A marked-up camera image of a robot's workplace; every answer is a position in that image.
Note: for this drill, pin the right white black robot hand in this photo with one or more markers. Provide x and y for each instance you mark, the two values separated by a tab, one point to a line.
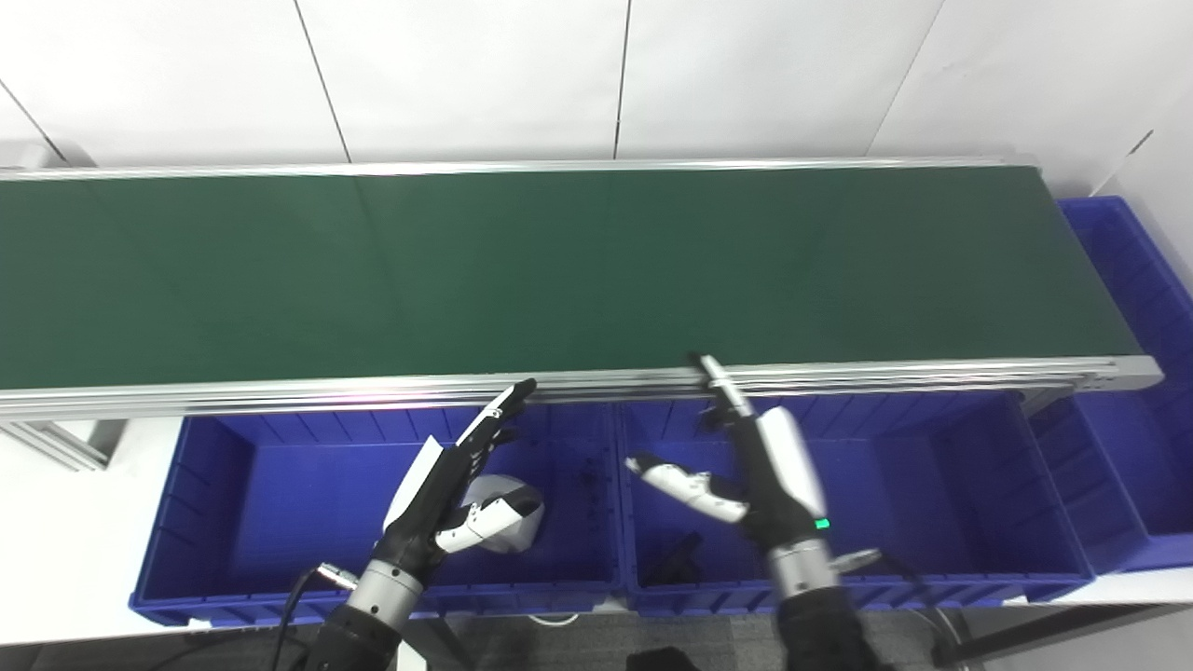
783	475

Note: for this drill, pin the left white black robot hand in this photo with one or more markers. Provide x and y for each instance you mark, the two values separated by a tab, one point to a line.
429	503

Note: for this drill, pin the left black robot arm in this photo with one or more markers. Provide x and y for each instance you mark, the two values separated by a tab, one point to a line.
382	596

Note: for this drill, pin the white grey housing part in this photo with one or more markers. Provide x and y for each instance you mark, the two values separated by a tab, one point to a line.
499	489

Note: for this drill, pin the black part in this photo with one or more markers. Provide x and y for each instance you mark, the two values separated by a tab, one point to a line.
676	564

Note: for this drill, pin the blue plastic bin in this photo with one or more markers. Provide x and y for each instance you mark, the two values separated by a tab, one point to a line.
280	503
932	494
1137	447

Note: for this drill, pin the green conveyor belt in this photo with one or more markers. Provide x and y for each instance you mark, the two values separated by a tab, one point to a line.
280	396
559	280

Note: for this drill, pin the aluminium conveyor leg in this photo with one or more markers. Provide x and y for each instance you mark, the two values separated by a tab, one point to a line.
65	445

